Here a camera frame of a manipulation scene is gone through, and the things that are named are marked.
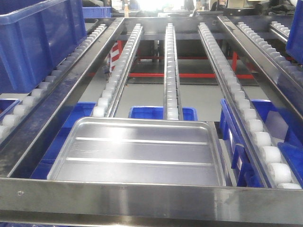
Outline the silver metal tray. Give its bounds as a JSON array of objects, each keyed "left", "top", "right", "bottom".
[{"left": 47, "top": 117, "right": 229, "bottom": 186}]

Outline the right shelf roller track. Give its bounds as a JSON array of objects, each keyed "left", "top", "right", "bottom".
[{"left": 237, "top": 22, "right": 303, "bottom": 86}]

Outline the blue bin below centre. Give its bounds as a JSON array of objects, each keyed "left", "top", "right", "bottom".
[{"left": 128, "top": 106, "right": 198, "bottom": 121}]

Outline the blue bin below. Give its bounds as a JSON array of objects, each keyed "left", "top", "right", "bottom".
[
  {"left": 128, "top": 106, "right": 198, "bottom": 121},
  {"left": 30, "top": 102, "right": 96, "bottom": 180},
  {"left": 219, "top": 99, "right": 303, "bottom": 187}
]

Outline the centre left roller track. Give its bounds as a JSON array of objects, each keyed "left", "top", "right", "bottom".
[{"left": 91, "top": 24, "right": 143, "bottom": 117}]

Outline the blue bin below left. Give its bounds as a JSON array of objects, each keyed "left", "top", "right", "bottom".
[{"left": 30, "top": 102, "right": 96, "bottom": 180}]

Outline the distant blue crate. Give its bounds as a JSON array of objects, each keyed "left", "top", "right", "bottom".
[{"left": 82, "top": 7, "right": 112, "bottom": 18}]

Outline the far left roller track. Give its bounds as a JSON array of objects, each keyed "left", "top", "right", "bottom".
[{"left": 0, "top": 24, "right": 107, "bottom": 141}]

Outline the blue bin below right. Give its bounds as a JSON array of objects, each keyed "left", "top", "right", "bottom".
[{"left": 219, "top": 99, "right": 303, "bottom": 187}]

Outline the centre right roller track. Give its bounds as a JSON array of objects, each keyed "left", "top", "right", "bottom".
[{"left": 198, "top": 22, "right": 303, "bottom": 189}]

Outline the large blue bin left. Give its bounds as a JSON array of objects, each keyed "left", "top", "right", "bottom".
[{"left": 0, "top": 0, "right": 86, "bottom": 93}]

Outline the small blue bin far left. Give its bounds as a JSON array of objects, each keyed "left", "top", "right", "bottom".
[{"left": 0, "top": 98, "right": 20, "bottom": 121}]

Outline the far right roller track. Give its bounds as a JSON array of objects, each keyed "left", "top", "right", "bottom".
[{"left": 269, "top": 21, "right": 290, "bottom": 44}]

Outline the blue bin right edge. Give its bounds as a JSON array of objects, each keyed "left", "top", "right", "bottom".
[{"left": 286, "top": 0, "right": 303, "bottom": 64}]

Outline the red floor frame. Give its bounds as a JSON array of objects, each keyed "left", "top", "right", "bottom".
[{"left": 129, "top": 40, "right": 253, "bottom": 81}]

